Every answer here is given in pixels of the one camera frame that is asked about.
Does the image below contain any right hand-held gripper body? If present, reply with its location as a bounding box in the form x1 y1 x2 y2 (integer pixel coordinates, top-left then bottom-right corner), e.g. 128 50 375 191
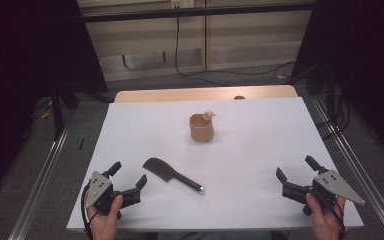
281 169 366 216

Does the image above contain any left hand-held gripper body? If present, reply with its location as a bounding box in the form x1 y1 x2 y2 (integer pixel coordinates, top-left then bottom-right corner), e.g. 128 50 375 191
84 170 143 221

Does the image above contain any black kitchen cleaver knife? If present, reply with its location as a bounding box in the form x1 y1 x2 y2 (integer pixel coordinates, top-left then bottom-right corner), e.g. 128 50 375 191
142 157 205 195

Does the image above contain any person's left hand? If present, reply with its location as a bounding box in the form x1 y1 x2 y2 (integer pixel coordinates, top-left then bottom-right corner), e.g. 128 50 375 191
84 191 124 240

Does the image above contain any person's right hand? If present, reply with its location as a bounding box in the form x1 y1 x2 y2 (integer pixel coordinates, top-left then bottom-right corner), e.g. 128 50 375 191
305 193 347 240

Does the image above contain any white table board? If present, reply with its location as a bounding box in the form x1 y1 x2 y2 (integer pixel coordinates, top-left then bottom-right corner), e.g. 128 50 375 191
66 97 364 232

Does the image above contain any black metal stand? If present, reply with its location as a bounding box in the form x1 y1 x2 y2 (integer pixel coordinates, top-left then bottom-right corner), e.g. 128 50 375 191
50 79 81 141
306 63 338 124

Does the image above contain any tan cup with rim figure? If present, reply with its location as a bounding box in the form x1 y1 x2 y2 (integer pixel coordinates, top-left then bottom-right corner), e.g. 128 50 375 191
188 109 216 142

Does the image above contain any light wooden table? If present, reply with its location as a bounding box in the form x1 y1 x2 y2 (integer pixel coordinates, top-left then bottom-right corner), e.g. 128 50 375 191
113 84 299 104

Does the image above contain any dark curtain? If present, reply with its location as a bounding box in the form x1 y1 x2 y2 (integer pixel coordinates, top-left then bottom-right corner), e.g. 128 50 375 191
0 0 109 201
291 0 384 166

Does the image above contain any black horizontal bar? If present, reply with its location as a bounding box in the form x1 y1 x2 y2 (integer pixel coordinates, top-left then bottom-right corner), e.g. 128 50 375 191
79 2 318 24

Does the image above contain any left hand-held gripper cable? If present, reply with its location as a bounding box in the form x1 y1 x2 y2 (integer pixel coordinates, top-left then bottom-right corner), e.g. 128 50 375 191
80 182 94 240

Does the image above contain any hand-held gripper cable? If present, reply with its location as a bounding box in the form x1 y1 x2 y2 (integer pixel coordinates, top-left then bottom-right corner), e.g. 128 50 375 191
80 182 94 240
321 196 348 240

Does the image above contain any aluminium floor rail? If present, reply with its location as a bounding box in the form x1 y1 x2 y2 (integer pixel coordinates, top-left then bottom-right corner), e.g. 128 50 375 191
8 123 71 240
309 96 384 240

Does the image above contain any right hand-held gripper cable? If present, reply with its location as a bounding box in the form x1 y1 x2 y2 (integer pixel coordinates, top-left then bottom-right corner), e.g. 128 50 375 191
321 196 348 240

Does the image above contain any bundle of black floor cables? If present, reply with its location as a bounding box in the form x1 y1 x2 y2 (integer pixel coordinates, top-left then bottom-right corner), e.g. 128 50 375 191
316 85 352 141

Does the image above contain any long black power cable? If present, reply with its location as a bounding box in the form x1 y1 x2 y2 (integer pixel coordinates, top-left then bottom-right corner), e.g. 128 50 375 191
174 16 296 86

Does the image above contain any white wall outlet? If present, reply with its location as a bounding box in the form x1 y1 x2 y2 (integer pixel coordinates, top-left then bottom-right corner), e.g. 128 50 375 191
170 0 195 9

